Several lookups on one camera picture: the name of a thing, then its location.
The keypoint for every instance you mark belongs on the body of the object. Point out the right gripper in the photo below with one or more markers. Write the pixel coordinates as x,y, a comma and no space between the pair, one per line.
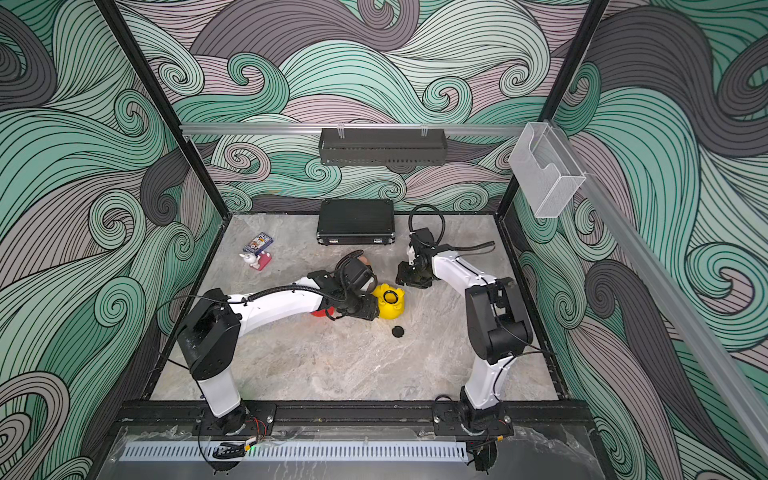
403,277

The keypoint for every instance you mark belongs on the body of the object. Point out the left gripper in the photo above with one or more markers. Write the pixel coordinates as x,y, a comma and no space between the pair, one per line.
370,308

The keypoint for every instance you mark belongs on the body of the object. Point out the yellow piggy bank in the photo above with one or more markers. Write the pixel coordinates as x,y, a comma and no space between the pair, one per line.
390,300

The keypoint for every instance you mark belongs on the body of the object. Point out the red piggy bank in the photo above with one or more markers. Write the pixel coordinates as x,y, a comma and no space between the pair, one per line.
322,313

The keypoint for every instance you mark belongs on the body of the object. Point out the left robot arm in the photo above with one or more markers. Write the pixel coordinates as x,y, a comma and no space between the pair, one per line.
208,336

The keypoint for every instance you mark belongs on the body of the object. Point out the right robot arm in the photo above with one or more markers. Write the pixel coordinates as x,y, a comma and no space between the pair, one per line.
498,326

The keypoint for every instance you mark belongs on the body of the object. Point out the black case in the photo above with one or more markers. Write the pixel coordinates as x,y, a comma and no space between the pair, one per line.
356,222

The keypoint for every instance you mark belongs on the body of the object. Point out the white pink bunny toy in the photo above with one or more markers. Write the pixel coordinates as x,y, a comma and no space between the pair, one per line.
258,261

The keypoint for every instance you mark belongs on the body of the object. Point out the card box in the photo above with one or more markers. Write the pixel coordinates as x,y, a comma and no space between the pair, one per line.
258,244

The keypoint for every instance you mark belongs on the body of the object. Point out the clear plastic holder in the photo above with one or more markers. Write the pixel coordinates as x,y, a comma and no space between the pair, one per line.
545,164

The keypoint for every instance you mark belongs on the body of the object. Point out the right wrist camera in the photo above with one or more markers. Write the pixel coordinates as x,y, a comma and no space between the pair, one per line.
412,256

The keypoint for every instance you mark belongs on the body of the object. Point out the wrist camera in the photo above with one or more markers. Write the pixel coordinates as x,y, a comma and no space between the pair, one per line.
412,256
355,277

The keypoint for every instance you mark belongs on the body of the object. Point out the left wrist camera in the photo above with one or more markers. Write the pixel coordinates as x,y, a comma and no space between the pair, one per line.
355,277

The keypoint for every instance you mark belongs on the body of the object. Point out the black wall shelf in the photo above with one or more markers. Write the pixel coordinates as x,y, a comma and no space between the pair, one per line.
402,148

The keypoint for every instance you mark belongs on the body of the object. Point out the white cable duct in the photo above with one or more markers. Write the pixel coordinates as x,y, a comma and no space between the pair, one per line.
343,451

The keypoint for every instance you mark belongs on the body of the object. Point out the aluminium rail back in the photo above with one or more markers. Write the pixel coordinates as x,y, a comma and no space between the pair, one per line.
276,128

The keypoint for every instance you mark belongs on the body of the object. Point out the aluminium rail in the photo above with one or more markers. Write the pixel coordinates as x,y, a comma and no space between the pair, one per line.
276,128
744,401

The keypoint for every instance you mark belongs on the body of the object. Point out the aluminium rail right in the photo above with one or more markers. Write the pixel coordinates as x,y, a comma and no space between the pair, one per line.
744,401

